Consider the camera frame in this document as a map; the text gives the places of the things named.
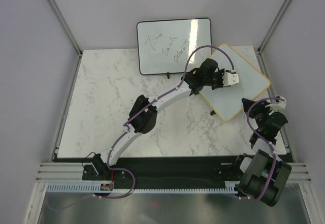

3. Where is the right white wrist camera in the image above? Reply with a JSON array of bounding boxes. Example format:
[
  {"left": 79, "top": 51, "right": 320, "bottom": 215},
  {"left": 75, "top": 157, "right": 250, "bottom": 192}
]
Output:
[{"left": 266, "top": 95, "right": 287, "bottom": 111}]

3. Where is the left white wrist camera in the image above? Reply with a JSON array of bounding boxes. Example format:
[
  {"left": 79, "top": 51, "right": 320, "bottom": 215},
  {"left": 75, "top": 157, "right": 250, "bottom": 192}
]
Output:
[{"left": 223, "top": 72, "right": 239, "bottom": 87}]

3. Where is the yellow-framed whiteboard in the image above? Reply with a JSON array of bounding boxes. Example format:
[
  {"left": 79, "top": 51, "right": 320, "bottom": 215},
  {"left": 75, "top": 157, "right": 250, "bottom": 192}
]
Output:
[{"left": 200, "top": 43, "right": 271, "bottom": 122}]

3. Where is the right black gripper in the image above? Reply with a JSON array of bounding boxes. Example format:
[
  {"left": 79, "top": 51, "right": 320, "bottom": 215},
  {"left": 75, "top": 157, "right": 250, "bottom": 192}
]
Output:
[{"left": 241, "top": 99, "right": 272, "bottom": 131}]

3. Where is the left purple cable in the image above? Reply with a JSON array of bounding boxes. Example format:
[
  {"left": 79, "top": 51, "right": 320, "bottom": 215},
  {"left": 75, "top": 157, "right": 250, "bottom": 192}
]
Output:
[{"left": 47, "top": 45, "right": 237, "bottom": 212}]

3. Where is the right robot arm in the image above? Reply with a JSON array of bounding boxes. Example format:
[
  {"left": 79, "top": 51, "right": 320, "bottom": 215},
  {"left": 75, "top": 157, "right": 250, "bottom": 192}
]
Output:
[{"left": 232, "top": 96, "right": 292, "bottom": 207}]

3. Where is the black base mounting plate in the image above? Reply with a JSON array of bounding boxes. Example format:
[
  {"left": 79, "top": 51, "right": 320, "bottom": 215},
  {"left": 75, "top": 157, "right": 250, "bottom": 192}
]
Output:
[{"left": 53, "top": 156, "right": 293, "bottom": 184}]

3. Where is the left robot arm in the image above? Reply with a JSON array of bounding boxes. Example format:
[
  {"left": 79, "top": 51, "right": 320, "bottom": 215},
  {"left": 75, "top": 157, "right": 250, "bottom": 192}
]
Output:
[{"left": 90, "top": 58, "right": 231, "bottom": 180}]

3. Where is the black-framed whiteboard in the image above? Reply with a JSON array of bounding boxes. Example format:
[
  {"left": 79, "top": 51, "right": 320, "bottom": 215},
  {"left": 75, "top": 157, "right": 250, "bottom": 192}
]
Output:
[{"left": 136, "top": 18, "right": 212, "bottom": 75}]

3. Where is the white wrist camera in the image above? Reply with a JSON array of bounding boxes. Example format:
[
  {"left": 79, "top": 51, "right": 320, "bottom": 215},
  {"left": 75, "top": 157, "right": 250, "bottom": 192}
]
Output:
[
  {"left": 266, "top": 95, "right": 287, "bottom": 111},
  {"left": 223, "top": 72, "right": 239, "bottom": 87}
]

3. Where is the white slotted cable duct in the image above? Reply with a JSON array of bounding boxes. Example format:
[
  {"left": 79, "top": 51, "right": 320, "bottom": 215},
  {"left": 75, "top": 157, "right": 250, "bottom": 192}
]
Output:
[{"left": 46, "top": 182, "right": 237, "bottom": 194}]

